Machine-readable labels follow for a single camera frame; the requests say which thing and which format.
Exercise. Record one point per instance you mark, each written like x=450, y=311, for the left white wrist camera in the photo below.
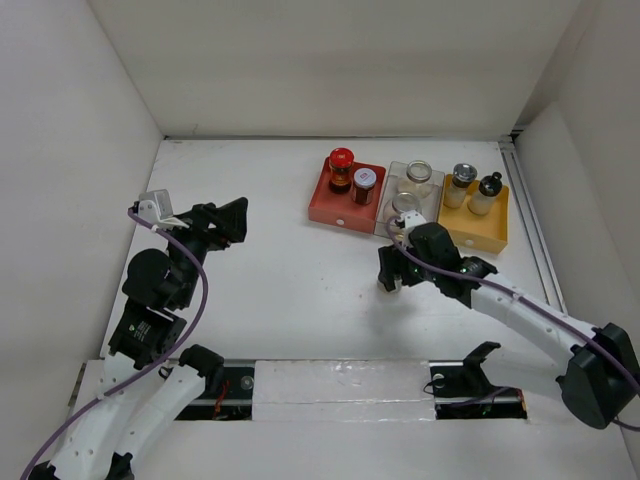
x=154, y=209

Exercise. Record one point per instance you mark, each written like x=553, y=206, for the red tray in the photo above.
x=340, y=210

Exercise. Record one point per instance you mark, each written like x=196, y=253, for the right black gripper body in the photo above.
x=425, y=273

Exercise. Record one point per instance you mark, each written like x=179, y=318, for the small white bottle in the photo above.
x=463, y=176

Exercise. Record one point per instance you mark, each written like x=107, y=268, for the black-capped glass bottle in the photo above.
x=483, y=199

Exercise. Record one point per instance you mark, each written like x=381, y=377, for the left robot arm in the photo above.
x=149, y=376

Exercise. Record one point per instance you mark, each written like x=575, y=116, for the black-capped spice bottle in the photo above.
x=389, y=287

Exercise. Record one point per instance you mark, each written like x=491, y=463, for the yellow tray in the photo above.
x=487, y=233

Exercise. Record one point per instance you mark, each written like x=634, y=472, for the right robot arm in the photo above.
x=598, y=373

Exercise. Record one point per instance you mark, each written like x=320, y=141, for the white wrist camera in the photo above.
x=154, y=209
x=408, y=221

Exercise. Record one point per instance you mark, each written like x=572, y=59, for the silver-lid brown spice jar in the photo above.
x=364, y=181

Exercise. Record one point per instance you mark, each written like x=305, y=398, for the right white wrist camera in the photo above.
x=408, y=221

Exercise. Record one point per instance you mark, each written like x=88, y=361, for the wide clear glass jar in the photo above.
x=401, y=202

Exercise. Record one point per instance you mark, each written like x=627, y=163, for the clear plastic tray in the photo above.
x=430, y=205

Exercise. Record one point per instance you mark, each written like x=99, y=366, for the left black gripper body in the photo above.
x=199, y=239

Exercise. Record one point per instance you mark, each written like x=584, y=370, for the red-capped sauce bottle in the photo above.
x=341, y=161

